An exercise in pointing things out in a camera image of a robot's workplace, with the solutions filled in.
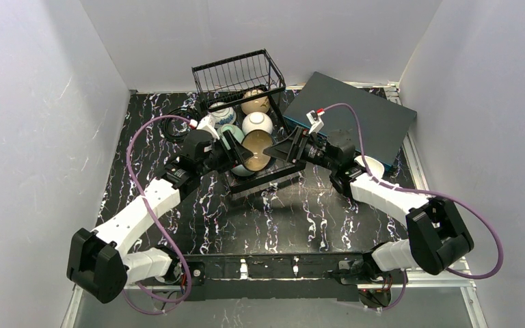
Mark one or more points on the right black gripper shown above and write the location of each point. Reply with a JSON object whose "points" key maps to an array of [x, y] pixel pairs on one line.
{"points": [[299, 147]]}

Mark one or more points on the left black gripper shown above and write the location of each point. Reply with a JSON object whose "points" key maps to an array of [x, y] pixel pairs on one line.
{"points": [[225, 152]]}

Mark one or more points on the green lined ceramic bowl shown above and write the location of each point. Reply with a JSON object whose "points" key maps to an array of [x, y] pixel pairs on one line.
{"points": [[242, 171]]}

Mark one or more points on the dark blue glazed bowl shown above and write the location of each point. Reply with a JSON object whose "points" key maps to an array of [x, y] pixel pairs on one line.
{"points": [[256, 142]]}

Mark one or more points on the white ribbed ceramic bowl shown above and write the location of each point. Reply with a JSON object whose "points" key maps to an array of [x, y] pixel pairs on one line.
{"points": [[257, 121]]}

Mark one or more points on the black wire dish rack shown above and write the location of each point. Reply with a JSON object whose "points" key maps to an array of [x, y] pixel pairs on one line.
{"points": [[235, 81]]}

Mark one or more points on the orange bowl white inside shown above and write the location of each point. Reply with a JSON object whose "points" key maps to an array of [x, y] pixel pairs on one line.
{"points": [[370, 164]]}

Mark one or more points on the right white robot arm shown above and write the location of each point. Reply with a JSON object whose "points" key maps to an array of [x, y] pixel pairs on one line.
{"points": [[437, 235]]}

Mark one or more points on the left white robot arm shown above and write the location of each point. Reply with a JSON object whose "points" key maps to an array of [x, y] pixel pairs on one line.
{"points": [[100, 261]]}

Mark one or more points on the pale green ceramic bowl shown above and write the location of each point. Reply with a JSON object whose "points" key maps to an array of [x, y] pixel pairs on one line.
{"points": [[236, 132]]}

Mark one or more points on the blue white patterned bowl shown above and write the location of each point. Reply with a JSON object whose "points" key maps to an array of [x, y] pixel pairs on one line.
{"points": [[223, 114]]}

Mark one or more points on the beige ceramic bowl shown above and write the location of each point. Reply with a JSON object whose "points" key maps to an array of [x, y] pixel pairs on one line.
{"points": [[260, 104]]}

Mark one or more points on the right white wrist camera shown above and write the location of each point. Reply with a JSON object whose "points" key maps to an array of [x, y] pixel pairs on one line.
{"points": [[315, 120]]}

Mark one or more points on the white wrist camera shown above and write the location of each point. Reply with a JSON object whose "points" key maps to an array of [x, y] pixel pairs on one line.
{"points": [[207, 123], [315, 120]]}

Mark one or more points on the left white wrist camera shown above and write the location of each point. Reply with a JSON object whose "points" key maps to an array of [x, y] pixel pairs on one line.
{"points": [[207, 123]]}

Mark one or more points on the grey teal network switch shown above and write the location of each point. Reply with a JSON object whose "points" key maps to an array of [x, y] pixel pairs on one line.
{"points": [[384, 124]]}

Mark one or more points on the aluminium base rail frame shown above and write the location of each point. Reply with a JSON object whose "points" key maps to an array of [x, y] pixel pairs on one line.
{"points": [[288, 290]]}

